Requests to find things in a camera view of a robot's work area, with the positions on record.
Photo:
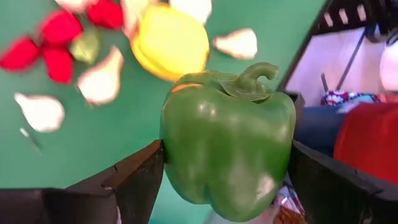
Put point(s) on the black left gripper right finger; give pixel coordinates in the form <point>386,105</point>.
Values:
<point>342,199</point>

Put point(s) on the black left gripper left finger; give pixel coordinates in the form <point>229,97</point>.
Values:
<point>93,202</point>

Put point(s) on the small white garlic bulb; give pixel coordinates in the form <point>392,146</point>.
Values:
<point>40,113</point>

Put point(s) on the green bell pepper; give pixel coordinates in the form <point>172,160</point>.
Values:
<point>227,140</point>

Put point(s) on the green chili pepper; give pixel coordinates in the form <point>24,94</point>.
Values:
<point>85,46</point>

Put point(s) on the red radish toy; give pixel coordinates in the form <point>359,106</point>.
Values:
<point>60,28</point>

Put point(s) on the yellow bell pepper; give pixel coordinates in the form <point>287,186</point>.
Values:
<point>169,40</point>

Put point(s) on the white long-necked garlic bulb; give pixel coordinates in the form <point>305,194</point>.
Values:
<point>192,7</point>

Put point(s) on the orange-brown patterned fabric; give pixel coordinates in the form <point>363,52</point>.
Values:
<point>290,217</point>

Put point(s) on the red fabric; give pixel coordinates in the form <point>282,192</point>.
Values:
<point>370,140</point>

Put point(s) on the dark blue fabric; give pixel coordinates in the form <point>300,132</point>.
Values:
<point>317,127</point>

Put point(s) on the colourful printed fabric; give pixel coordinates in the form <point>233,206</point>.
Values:
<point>339,97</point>

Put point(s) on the white plastic object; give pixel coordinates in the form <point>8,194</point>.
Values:
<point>390,65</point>

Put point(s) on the beige garlic bulb with roots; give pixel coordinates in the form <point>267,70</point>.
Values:
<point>237,43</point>

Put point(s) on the black aluminium table frame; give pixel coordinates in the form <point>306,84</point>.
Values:
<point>303,46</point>

